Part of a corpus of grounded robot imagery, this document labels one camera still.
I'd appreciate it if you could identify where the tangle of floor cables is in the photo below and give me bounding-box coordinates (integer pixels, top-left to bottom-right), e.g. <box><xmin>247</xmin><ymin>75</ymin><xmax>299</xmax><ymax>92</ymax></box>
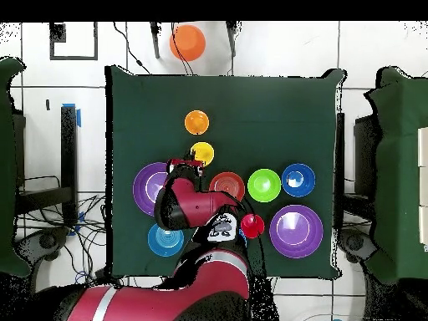
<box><xmin>19</xmin><ymin>175</ymin><xmax>111</xmax><ymax>288</ymax></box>

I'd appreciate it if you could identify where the orange-red plastic bowl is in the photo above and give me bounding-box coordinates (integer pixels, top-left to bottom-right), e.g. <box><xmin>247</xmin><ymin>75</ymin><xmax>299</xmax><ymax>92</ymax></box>
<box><xmin>209</xmin><ymin>171</ymin><xmax>246</xmax><ymax>202</ymax></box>

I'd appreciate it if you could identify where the green plastic bowl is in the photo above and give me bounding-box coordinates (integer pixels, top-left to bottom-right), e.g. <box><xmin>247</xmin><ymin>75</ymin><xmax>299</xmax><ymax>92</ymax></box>
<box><xmin>246</xmin><ymin>167</ymin><xmax>283</xmax><ymax>204</ymax></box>

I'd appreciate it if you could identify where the dark green tablecloth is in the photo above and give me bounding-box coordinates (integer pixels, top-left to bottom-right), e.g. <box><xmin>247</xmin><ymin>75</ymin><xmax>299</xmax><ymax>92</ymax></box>
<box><xmin>104</xmin><ymin>64</ymin><xmax>347</xmax><ymax>280</ymax></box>

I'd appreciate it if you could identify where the black cable with connector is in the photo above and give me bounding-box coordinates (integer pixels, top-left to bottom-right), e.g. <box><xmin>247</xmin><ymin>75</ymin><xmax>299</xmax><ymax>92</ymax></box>
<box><xmin>112</xmin><ymin>22</ymin><xmax>152</xmax><ymax>75</ymax></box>

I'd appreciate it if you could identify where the black power adapter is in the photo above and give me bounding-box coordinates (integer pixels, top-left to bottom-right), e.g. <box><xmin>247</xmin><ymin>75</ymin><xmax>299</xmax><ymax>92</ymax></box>
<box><xmin>94</xmin><ymin>267</ymin><xmax>115</xmax><ymax>285</ymax></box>

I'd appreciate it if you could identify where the yellow plastic cup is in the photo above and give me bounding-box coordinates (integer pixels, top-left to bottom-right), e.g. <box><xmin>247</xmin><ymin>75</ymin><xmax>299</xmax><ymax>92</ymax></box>
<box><xmin>189</xmin><ymin>141</ymin><xmax>216</xmax><ymax>167</ymax></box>

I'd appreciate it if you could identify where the small light blue bowl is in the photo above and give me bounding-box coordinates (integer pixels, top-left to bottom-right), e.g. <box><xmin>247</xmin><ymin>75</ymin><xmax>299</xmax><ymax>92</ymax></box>
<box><xmin>147</xmin><ymin>222</ymin><xmax>186</xmax><ymax>258</ymax></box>

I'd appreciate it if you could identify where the orange round object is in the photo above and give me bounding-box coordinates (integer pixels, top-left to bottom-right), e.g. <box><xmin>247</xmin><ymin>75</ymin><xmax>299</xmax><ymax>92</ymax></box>
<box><xmin>169</xmin><ymin>23</ymin><xmax>207</xmax><ymax>63</ymax></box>

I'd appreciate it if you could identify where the black tripod leg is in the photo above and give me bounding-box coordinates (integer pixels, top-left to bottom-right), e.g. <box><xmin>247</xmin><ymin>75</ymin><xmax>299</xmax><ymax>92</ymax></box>
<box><xmin>149</xmin><ymin>22</ymin><xmax>161</xmax><ymax>60</ymax></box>
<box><xmin>226</xmin><ymin>21</ymin><xmax>242</xmax><ymax>58</ymax></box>

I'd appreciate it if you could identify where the black grey chair base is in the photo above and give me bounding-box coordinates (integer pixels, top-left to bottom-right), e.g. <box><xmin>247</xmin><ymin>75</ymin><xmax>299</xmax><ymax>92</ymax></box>
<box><xmin>14</xmin><ymin>226</ymin><xmax>72</xmax><ymax>268</ymax></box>

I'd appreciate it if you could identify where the green cloth covered table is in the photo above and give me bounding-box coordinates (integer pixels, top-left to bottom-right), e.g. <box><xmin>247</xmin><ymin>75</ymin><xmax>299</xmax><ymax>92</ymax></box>
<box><xmin>363</xmin><ymin>65</ymin><xmax>428</xmax><ymax>285</ymax></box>
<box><xmin>0</xmin><ymin>55</ymin><xmax>33</xmax><ymax>278</ymax></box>

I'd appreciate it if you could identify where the black metal stand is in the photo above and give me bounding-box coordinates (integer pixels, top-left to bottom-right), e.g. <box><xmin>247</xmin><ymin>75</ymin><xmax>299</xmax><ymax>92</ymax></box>
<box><xmin>16</xmin><ymin>105</ymin><xmax>79</xmax><ymax>227</ymax></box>

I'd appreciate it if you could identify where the black square floor frame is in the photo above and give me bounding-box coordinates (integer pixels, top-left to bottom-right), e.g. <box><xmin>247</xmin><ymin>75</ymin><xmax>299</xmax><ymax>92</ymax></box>
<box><xmin>48</xmin><ymin>22</ymin><xmax>99</xmax><ymax>61</ymax></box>

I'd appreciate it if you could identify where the purple plastic bowl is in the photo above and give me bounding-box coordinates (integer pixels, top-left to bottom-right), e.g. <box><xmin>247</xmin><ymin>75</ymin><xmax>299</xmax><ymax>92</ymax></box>
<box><xmin>132</xmin><ymin>161</ymin><xmax>170</xmax><ymax>217</ymax></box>
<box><xmin>268</xmin><ymin>204</ymin><xmax>324</xmax><ymax>259</ymax></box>

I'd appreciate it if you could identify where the red plastic cup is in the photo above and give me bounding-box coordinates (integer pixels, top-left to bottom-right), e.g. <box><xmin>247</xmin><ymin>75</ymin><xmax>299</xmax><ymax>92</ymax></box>
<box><xmin>239</xmin><ymin>212</ymin><xmax>266</xmax><ymax>240</ymax></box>

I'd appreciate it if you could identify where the blue tape strip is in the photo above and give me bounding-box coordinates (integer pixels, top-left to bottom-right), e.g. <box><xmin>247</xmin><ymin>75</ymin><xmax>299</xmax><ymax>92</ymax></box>
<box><xmin>62</xmin><ymin>103</ymin><xmax>82</xmax><ymax>128</ymax></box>

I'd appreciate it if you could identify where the dark blue plastic bowl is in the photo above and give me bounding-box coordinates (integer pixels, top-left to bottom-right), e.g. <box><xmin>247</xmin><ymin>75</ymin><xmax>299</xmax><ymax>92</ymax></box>
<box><xmin>281</xmin><ymin>162</ymin><xmax>317</xmax><ymax>198</ymax></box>

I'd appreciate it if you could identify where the orange plastic cup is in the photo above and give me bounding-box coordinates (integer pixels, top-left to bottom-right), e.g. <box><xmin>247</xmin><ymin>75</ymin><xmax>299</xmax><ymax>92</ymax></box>
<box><xmin>184</xmin><ymin>110</ymin><xmax>211</xmax><ymax>136</ymax></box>

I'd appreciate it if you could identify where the black metal post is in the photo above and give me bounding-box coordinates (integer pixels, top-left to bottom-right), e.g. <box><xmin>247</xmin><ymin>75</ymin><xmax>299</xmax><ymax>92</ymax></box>
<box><xmin>335</xmin><ymin>112</ymin><xmax>346</xmax><ymax>232</ymax></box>

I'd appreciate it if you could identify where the white box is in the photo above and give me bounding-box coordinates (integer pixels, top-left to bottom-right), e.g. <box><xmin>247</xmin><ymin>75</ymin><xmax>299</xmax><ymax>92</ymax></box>
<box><xmin>419</xmin><ymin>205</ymin><xmax>428</xmax><ymax>247</ymax></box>

